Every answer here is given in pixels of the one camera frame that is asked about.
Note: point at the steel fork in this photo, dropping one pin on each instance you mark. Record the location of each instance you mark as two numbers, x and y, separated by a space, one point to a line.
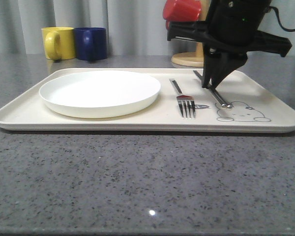
186 103

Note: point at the beige rabbit serving tray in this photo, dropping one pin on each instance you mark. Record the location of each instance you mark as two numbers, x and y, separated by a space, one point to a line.
254 109

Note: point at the grey curtain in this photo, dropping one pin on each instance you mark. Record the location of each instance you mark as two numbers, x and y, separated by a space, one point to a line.
134 27

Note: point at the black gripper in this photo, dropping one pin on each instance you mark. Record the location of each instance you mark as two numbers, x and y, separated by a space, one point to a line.
230 26

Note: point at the red mug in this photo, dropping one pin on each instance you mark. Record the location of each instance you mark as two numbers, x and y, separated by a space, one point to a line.
181 11

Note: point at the white round plate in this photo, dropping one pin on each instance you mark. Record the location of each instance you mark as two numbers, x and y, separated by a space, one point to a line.
100 94

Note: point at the wooden mug tree stand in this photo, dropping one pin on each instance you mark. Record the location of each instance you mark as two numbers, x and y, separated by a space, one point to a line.
196 58

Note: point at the dark blue mug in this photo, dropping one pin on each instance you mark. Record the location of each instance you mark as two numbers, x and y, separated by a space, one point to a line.
90 43

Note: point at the yellow mug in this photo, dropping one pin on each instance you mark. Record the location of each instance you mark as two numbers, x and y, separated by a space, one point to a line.
58 43

